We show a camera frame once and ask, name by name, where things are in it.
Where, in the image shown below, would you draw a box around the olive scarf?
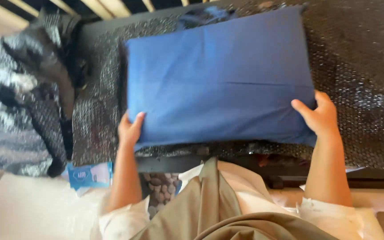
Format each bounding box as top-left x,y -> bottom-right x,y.
130,157 -> 339,240

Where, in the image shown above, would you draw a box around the blue pillow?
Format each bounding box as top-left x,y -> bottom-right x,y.
125,5 -> 317,151

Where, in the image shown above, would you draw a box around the wooden bed slats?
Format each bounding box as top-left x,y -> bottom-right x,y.
0,0 -> 212,30

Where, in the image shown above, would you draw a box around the blue and white package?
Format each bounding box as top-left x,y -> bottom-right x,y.
66,162 -> 113,191

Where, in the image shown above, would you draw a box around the white cloth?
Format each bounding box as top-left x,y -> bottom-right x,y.
0,173 -> 112,240

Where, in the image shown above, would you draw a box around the grey patterned rug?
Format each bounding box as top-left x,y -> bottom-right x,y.
0,35 -> 66,177

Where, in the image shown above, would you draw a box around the pebble print bag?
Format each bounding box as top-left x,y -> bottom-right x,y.
140,172 -> 182,220

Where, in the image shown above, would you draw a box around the crumpled black bubble wrap sheet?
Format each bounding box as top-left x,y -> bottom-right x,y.
0,8 -> 89,178

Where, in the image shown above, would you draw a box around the person's white shirt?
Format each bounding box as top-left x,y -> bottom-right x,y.
99,160 -> 384,240

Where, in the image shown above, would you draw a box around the person's right hand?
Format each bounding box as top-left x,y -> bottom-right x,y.
291,91 -> 340,138

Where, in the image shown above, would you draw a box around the person's left hand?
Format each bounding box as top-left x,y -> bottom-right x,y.
118,111 -> 146,149

